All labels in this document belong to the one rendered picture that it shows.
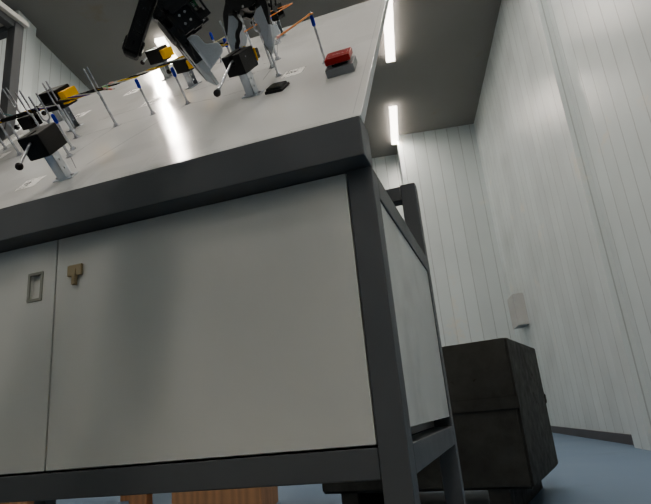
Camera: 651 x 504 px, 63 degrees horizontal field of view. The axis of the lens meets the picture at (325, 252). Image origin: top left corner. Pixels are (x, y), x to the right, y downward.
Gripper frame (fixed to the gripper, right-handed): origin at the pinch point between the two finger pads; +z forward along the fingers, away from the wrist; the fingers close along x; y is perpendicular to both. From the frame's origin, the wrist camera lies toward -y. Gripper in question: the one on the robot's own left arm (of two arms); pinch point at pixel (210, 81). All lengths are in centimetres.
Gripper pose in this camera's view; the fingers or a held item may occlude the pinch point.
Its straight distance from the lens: 106.9
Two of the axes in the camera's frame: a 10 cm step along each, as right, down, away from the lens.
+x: -2.7, -2.0, 9.4
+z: 5.9, 7.4, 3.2
